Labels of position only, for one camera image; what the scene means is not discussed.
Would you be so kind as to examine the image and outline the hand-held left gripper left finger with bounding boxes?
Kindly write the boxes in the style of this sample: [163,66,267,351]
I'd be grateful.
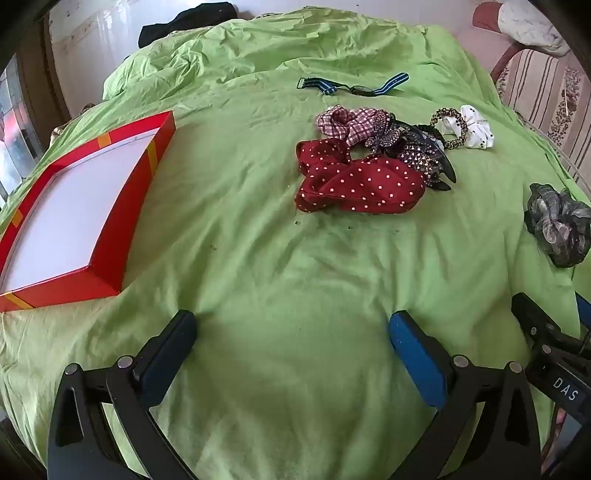
[46,309,199,480]

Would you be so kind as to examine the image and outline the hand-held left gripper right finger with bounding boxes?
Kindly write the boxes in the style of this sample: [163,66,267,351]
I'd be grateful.
[388,310,542,480]

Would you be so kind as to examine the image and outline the grey green scrunchie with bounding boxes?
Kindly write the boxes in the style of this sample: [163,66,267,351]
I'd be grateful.
[524,183,591,268]

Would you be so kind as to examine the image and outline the red cardboard box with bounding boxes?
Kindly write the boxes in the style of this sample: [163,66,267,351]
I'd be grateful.
[0,111,177,313]

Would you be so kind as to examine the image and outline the black hair claw clip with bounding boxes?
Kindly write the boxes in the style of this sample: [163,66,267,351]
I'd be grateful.
[392,121,458,192]

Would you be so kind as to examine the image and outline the red polka dot scrunchie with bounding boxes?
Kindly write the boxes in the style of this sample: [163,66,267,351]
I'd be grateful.
[294,141,426,215]

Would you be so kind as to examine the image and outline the dark studded scrunchie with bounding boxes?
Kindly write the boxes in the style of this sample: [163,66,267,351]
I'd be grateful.
[365,122,446,188]

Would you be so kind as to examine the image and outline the leopard print hair tie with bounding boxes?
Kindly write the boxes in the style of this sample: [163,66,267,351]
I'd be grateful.
[430,107,469,151]

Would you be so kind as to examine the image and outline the checkered scrunchie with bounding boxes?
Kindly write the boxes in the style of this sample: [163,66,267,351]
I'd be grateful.
[316,105,393,148]

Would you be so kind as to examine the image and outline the green blanket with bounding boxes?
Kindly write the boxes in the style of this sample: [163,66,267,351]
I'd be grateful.
[0,4,591,480]

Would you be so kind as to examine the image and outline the white dotted scrunchie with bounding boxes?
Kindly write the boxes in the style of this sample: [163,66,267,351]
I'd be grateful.
[441,104,497,149]

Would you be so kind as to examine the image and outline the striped sofa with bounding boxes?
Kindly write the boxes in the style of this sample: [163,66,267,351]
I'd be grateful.
[473,0,591,185]

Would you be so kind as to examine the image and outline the glass door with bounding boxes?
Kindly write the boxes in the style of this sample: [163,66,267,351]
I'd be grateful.
[0,55,70,199]

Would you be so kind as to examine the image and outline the white cloth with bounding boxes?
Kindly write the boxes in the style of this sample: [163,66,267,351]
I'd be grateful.
[499,0,571,57]

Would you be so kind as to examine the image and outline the black cloth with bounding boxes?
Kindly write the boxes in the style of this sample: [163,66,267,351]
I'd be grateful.
[139,2,238,47]

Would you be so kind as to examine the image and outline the blue striped strap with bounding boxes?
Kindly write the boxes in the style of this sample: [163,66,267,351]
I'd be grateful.
[297,72,410,97]

